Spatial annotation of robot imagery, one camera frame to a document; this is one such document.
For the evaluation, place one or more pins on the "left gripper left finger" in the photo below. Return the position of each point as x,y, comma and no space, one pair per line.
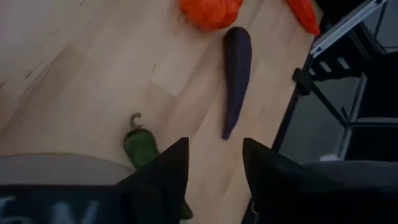
161,186

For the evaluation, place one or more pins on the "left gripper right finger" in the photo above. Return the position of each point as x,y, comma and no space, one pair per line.
280,193

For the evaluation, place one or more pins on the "dark green chili pepper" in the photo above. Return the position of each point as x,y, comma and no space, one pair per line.
140,147

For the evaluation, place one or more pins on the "purple eggplant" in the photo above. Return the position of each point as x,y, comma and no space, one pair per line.
237,68

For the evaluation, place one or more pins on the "orange carrot with green top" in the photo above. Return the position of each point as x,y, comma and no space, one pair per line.
304,15

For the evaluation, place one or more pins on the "orange bell pepper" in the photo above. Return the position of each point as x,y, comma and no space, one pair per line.
211,12

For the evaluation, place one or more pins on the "black aluminium table frame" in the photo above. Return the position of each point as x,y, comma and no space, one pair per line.
292,105

